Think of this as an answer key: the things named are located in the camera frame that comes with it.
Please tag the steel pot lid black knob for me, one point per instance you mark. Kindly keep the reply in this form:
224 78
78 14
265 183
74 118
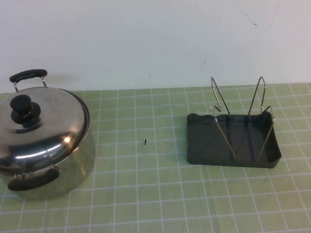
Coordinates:
48 126

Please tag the stainless steel cooking pot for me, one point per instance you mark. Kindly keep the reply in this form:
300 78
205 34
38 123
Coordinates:
80 165

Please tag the small dark debris speck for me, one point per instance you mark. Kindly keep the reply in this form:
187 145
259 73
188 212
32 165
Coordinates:
145 142

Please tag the green grid table mat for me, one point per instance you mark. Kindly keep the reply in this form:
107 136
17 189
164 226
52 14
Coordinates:
155 194

